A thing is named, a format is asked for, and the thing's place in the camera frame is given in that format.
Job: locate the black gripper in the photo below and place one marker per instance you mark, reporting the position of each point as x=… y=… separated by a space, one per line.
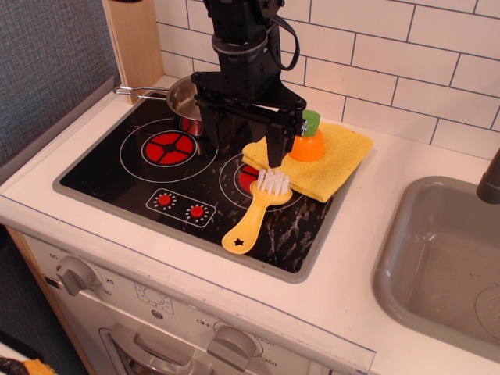
x=248 y=89

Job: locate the small steel pot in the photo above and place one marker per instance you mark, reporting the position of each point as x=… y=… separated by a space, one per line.
x=180 y=99

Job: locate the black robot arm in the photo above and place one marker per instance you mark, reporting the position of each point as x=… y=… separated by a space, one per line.
x=242 y=20

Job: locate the yellow toy brush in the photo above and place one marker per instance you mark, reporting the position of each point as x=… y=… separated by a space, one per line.
x=271 y=188

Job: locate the orange toy carrot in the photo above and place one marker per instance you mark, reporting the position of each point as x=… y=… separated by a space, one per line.
x=310 y=146

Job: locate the yellow folded cloth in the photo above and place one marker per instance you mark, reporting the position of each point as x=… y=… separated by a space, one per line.
x=320 y=179

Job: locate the black toy stove top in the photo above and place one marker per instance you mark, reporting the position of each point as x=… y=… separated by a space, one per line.
x=149 y=170

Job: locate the grey right oven knob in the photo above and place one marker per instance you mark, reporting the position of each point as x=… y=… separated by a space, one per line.
x=232 y=347

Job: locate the grey oven knob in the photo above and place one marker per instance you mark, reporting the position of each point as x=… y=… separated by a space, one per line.
x=75 y=275
x=232 y=347

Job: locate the grey left oven knob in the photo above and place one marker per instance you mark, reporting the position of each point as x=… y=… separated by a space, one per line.
x=75 y=275

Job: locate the white toy oven front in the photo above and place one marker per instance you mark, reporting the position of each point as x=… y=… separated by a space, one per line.
x=121 y=326

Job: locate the grey sink basin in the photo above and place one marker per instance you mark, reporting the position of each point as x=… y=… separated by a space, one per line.
x=438 y=271

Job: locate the grey faucet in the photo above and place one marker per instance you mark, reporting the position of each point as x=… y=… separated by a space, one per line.
x=488 y=190

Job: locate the wooden side post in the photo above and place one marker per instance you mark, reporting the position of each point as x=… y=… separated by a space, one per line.
x=135 y=38

